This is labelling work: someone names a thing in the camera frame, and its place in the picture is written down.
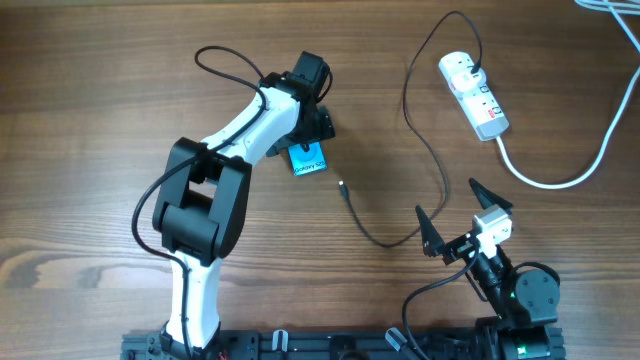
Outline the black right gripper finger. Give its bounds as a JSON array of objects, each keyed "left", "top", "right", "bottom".
[
  {"left": 415, "top": 205, "right": 445, "bottom": 257},
  {"left": 468, "top": 178, "right": 513, "bottom": 210}
]

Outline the Galaxy S25 smartphone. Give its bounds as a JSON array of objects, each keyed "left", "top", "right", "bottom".
[{"left": 288, "top": 142, "right": 327, "bottom": 176}]

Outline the black USB charging cable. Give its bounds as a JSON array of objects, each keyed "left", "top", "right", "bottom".
[{"left": 338, "top": 10, "right": 484, "bottom": 249}]

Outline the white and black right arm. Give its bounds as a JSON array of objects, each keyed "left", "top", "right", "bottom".
[{"left": 402, "top": 178, "right": 566, "bottom": 359}]

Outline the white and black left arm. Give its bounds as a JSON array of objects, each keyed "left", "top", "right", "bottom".
[{"left": 152, "top": 52, "right": 335, "bottom": 359}]

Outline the white charger plug adapter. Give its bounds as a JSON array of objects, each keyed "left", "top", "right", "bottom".
[{"left": 448, "top": 68, "right": 486, "bottom": 96}]

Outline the white power strip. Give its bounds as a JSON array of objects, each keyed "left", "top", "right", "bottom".
[{"left": 438, "top": 51, "right": 509, "bottom": 141}]

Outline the white power strip cable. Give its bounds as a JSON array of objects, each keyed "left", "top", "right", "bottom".
[{"left": 494, "top": 64, "right": 640, "bottom": 191}]

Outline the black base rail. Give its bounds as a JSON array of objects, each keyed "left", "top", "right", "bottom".
[{"left": 119, "top": 327, "right": 566, "bottom": 360}]

